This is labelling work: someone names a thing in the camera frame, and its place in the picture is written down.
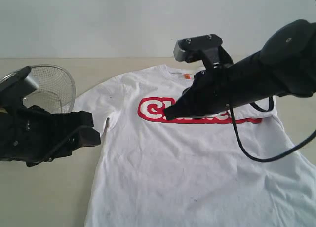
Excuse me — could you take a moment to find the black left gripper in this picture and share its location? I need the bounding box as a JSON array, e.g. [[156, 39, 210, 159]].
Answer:
[[0, 106, 101, 167]]

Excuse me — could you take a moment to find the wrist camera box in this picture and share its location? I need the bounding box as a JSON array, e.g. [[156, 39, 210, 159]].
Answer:
[[0, 66, 40, 107], [173, 34, 233, 68]]

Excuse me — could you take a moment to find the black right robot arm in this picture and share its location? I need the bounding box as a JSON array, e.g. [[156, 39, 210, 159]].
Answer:
[[164, 19, 316, 120]]

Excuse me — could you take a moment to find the white t-shirt red lettering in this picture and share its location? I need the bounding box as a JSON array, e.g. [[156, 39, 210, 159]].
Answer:
[[74, 65, 316, 227]]

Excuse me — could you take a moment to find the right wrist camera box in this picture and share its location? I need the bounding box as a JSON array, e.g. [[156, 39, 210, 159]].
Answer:
[[173, 34, 233, 68]]

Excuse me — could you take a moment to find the round metal mesh basket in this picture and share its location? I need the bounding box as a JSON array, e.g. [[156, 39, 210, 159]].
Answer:
[[1, 64, 76, 114]]

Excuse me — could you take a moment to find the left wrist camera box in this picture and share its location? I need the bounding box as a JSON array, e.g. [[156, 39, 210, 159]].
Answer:
[[0, 66, 40, 107]]

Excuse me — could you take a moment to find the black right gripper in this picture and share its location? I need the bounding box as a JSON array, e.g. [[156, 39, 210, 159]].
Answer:
[[163, 64, 237, 120]]

